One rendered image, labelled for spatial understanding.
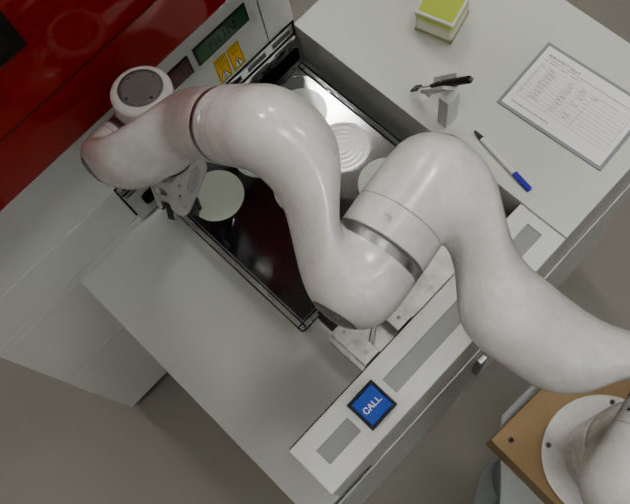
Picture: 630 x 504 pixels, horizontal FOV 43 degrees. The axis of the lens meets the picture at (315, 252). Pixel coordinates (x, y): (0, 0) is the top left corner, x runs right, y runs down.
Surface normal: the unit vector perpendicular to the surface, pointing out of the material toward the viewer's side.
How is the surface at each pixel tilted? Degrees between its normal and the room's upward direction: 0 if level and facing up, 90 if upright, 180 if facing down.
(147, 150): 54
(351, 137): 0
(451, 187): 28
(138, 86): 8
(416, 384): 0
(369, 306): 47
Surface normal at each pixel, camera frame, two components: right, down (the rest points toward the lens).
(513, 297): 0.04, 0.02
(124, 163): -0.26, 0.61
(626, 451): -0.66, -0.55
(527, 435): -0.14, -0.30
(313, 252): -0.82, 0.11
